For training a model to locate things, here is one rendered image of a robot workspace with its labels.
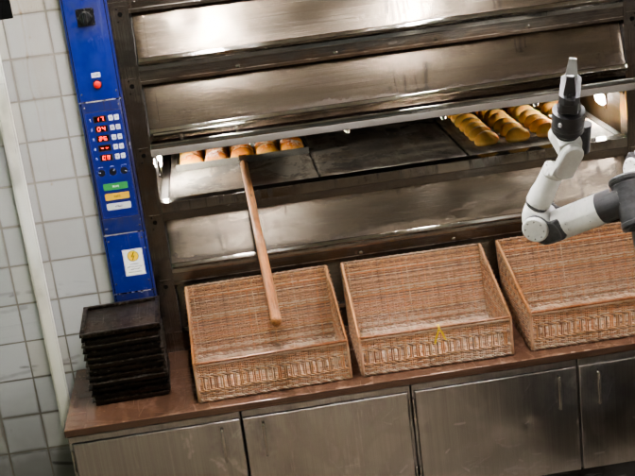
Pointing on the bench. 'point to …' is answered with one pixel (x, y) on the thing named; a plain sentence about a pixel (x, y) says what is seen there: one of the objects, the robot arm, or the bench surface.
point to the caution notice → (133, 262)
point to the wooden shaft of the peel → (261, 248)
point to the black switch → (85, 17)
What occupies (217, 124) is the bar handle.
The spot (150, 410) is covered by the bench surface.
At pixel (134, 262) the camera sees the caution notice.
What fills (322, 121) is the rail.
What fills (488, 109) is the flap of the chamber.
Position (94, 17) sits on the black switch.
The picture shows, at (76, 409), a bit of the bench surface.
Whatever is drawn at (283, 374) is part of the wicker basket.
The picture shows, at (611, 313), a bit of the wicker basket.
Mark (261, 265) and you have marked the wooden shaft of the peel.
